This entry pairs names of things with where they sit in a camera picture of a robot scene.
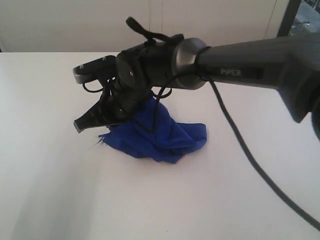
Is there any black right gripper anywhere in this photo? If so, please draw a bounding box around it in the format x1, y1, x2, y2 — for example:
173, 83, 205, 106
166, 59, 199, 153
73, 45, 152, 133

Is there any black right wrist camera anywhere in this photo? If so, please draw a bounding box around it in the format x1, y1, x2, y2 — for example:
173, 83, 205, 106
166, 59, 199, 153
72, 55, 117, 85

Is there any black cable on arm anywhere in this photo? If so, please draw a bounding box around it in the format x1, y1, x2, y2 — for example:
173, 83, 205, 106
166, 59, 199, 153
82, 16, 320, 228

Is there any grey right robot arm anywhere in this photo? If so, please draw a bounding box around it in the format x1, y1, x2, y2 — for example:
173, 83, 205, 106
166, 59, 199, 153
73, 32, 320, 134

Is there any blue towel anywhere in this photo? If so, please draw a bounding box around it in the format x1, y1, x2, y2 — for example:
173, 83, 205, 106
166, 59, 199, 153
98, 98, 208, 164

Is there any dark window frame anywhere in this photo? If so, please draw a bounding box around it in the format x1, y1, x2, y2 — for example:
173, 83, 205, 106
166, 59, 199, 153
276, 0, 301, 37

